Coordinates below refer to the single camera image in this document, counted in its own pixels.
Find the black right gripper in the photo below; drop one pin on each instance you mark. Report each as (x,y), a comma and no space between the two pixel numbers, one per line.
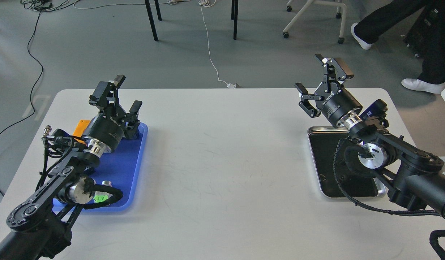
(331,97)

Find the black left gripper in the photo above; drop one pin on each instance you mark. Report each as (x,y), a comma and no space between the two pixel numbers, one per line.
(110,127)

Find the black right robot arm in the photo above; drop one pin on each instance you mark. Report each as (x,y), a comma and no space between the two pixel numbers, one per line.
(412,176)

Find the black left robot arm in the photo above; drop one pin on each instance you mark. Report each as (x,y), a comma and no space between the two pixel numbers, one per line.
(41,225)

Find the green white connector part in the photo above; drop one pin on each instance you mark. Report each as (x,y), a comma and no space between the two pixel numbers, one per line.
(100,198)

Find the orange plastic box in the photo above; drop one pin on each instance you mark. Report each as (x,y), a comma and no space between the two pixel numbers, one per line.
(81,127)

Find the silver metal tray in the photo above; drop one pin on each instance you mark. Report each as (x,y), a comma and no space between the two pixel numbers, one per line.
(323,143)

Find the blue plastic tray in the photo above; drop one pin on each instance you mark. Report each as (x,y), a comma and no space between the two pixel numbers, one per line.
(122,168)

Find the white rolling chair base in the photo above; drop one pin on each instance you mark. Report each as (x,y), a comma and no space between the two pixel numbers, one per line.
(341,13)

